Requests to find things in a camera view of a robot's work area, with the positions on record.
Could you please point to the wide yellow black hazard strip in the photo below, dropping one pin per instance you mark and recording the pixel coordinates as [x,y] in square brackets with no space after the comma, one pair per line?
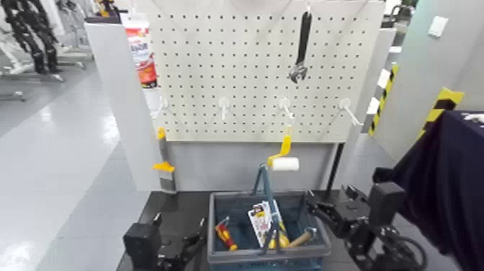
[440,106]

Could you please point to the blue grey plastic crate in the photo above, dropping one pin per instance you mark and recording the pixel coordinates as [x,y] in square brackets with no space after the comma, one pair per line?
[230,204]

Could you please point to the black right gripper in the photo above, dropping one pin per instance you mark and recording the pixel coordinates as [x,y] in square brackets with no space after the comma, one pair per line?
[351,219]

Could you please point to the grey panel under pegboard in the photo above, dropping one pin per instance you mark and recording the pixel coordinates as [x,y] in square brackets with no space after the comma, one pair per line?
[227,166]

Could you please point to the white perforated pegboard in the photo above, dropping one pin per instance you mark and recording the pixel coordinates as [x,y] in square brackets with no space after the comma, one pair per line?
[234,68]

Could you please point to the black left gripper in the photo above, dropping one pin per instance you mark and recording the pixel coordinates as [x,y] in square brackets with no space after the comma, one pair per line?
[173,254]

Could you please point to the white partition panel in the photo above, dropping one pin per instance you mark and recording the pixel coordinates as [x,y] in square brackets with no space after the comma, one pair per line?
[124,113]

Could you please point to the black office chair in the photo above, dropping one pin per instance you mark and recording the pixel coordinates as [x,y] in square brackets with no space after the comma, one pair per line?
[397,13]

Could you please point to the red yellow screwdriver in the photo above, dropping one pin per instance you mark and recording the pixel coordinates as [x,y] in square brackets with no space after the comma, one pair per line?
[225,235]

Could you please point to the narrow yellow black hazard strip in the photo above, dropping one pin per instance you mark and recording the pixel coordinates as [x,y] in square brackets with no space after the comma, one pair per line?
[383,98]

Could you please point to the black humanoid robot on stand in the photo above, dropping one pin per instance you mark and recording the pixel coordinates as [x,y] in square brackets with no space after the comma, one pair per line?
[34,34]

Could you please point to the white wall plate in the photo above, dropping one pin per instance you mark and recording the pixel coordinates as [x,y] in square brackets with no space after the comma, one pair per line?
[438,26]

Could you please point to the grey scraper with yellow parts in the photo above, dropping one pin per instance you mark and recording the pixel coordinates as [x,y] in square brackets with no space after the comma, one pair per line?
[166,167]

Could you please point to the black adjustable wrench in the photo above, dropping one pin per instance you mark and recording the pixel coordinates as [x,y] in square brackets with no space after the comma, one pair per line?
[302,41]

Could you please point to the red white printed banner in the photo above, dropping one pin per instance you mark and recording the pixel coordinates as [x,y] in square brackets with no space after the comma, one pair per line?
[141,53]

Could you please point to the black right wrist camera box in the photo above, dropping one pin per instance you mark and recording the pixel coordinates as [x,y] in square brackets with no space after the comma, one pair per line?
[385,204]

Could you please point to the black support post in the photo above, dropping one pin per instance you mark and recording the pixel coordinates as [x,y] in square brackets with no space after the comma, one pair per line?
[334,166]

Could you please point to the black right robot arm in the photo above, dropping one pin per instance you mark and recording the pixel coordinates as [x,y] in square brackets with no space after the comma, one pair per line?
[378,249]

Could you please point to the white yellow packaged tool card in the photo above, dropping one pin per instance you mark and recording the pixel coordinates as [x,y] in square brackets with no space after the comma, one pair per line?
[261,223]

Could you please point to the white pegboard hook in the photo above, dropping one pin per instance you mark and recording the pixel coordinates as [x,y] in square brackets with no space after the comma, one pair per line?
[224,104]
[162,104]
[285,106]
[348,109]

